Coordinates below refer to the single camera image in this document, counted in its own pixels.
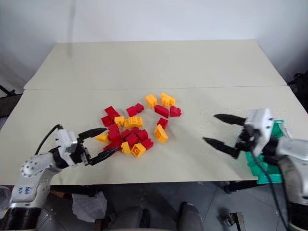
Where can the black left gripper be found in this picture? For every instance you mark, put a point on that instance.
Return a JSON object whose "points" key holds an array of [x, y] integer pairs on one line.
{"points": [[81, 154]]}

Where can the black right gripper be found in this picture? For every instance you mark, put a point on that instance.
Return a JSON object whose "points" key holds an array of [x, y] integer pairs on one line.
{"points": [[249, 138]]}

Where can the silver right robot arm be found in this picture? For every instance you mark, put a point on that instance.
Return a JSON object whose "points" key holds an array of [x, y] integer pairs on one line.
{"points": [[293, 154]]}

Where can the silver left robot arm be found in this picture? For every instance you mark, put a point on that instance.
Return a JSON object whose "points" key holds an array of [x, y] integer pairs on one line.
{"points": [[36, 164]]}

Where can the small yellow toy block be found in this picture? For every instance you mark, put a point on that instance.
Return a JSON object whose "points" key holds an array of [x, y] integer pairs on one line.
{"points": [[119, 121]]}

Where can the long yellow toy block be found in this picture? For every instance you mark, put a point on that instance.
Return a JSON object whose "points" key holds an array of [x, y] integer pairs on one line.
{"points": [[133, 122]]}

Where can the teal plastic bin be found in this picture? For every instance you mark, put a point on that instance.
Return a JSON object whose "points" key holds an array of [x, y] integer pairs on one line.
{"points": [[257, 169]]}

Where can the yellow sloped toy block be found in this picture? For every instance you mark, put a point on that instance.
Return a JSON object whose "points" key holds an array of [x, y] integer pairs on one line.
{"points": [[160, 134]]}

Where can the small red toy block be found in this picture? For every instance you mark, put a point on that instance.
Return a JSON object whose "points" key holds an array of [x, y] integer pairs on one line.
{"points": [[163, 123]]}

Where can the red sloped toy block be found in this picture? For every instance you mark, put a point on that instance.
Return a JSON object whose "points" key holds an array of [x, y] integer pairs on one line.
{"points": [[162, 111]]}

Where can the white crumpled plastic bag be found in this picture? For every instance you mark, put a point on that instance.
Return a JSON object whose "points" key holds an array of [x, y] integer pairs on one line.
{"points": [[89, 207]]}

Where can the black equipment stand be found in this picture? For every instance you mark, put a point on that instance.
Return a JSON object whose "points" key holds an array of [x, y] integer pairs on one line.
{"points": [[299, 86]]}

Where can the black metal stand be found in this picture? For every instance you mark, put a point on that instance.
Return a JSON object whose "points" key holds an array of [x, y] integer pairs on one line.
{"points": [[7, 92]]}

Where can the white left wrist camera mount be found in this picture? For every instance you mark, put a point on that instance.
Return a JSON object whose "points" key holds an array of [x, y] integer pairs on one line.
{"points": [[65, 142]]}

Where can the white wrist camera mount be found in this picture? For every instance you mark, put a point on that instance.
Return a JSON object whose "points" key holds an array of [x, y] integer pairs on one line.
{"points": [[261, 122], [65, 142]]}

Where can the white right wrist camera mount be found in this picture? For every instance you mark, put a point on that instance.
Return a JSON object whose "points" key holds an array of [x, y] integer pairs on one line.
{"points": [[261, 122]]}

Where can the black metal bracket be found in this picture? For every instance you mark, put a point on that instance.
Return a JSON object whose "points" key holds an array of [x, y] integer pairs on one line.
{"points": [[237, 220]]}

